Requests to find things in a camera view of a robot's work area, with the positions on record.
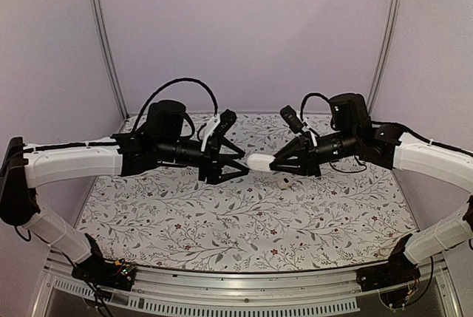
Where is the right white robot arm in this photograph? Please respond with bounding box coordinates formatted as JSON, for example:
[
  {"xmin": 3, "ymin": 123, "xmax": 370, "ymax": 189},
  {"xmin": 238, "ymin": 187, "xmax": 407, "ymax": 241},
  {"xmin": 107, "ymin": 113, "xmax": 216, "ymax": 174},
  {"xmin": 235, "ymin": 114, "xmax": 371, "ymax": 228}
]
[{"xmin": 268, "ymin": 93, "xmax": 472, "ymax": 284}]

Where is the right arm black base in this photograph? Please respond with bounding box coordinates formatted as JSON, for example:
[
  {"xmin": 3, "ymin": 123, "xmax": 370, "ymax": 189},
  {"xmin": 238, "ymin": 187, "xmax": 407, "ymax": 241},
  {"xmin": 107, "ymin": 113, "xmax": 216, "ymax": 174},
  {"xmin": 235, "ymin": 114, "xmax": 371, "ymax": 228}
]
[{"xmin": 356, "ymin": 234, "xmax": 421, "ymax": 309}]

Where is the white earbud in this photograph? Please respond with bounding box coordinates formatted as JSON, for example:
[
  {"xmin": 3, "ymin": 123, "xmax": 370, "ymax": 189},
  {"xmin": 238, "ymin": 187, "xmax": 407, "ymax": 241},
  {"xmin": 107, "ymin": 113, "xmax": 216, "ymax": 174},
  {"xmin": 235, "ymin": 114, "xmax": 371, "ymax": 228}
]
[{"xmin": 247, "ymin": 153, "xmax": 275, "ymax": 172}]

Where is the floral patterned mat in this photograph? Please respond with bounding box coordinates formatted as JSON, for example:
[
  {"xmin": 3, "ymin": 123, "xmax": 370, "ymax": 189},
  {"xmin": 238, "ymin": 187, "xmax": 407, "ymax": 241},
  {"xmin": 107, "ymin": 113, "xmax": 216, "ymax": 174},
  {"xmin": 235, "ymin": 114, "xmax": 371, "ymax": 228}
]
[{"xmin": 73, "ymin": 112, "xmax": 421, "ymax": 273}]

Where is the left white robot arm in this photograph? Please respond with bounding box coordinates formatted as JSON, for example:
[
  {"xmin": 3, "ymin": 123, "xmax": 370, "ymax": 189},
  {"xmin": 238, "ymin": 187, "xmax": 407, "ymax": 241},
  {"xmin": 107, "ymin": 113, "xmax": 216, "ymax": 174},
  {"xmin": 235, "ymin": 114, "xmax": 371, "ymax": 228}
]
[{"xmin": 1, "ymin": 100, "xmax": 249, "ymax": 283}]

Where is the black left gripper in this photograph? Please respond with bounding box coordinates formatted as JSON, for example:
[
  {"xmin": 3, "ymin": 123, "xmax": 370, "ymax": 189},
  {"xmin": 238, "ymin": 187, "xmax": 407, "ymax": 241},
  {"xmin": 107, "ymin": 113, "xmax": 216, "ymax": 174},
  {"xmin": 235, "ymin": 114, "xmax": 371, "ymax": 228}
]
[{"xmin": 156, "ymin": 137, "xmax": 250, "ymax": 185}]

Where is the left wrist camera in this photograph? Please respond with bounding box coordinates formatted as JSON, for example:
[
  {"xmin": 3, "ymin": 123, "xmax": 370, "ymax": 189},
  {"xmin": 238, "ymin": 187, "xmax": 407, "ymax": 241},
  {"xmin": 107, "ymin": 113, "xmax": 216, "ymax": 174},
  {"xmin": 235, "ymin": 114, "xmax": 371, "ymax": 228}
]
[{"xmin": 200, "ymin": 109, "xmax": 237, "ymax": 151}]

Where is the left black sleeved cable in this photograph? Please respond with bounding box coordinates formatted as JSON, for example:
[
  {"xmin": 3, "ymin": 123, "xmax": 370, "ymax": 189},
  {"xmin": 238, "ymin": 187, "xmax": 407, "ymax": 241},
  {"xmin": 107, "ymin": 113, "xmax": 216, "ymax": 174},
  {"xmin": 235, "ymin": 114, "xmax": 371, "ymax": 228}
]
[{"xmin": 131, "ymin": 78, "xmax": 220, "ymax": 133}]

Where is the aluminium frame post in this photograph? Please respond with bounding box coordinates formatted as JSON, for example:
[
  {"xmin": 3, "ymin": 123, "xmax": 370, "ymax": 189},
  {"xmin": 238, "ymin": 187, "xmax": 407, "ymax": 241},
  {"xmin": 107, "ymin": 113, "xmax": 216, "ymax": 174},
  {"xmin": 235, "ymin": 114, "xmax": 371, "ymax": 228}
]
[
  {"xmin": 367, "ymin": 0, "xmax": 401, "ymax": 115},
  {"xmin": 90, "ymin": 0, "xmax": 129, "ymax": 120}
]

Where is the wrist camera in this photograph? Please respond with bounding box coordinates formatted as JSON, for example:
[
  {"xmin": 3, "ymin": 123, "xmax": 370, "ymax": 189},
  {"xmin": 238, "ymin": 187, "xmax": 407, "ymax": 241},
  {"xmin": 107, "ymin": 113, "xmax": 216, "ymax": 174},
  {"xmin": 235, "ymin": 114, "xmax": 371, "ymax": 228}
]
[
  {"xmin": 200, "ymin": 109, "xmax": 237, "ymax": 151},
  {"xmin": 279, "ymin": 105, "xmax": 319, "ymax": 145}
]

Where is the cream earbud case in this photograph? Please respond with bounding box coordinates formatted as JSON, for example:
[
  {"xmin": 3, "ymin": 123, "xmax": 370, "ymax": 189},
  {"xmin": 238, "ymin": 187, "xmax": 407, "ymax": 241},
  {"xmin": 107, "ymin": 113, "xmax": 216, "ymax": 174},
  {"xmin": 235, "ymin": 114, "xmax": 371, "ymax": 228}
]
[{"xmin": 276, "ymin": 177, "xmax": 293, "ymax": 190}]

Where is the right aluminium frame post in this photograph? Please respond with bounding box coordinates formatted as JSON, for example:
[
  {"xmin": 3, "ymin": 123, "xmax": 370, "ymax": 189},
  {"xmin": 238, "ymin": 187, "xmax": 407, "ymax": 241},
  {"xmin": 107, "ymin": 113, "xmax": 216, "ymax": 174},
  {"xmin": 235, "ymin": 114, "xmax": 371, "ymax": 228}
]
[{"xmin": 367, "ymin": 0, "xmax": 401, "ymax": 115}]

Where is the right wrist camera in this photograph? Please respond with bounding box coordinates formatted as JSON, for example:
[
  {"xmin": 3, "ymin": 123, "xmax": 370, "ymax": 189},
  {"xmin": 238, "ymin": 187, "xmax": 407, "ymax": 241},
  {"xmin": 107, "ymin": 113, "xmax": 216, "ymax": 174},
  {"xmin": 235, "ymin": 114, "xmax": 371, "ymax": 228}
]
[{"xmin": 279, "ymin": 105, "xmax": 319, "ymax": 145}]

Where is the left aluminium frame post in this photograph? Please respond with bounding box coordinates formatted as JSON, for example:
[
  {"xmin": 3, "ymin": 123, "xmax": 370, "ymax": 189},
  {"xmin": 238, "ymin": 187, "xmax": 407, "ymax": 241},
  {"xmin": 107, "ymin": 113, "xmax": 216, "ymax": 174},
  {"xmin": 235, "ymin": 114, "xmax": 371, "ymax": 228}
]
[{"xmin": 90, "ymin": 0, "xmax": 129, "ymax": 120}]

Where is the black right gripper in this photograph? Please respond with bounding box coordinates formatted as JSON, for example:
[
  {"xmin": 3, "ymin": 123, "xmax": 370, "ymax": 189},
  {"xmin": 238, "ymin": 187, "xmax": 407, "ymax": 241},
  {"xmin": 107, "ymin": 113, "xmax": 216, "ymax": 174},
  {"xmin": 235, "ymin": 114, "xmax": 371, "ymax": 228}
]
[{"xmin": 269, "ymin": 129, "xmax": 358, "ymax": 178}]

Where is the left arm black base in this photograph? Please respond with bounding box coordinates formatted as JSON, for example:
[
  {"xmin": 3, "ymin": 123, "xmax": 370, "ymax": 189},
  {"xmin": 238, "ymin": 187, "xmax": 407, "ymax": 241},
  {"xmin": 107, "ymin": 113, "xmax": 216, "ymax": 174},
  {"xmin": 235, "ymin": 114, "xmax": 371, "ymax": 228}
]
[{"xmin": 72, "ymin": 234, "xmax": 137, "ymax": 292}]

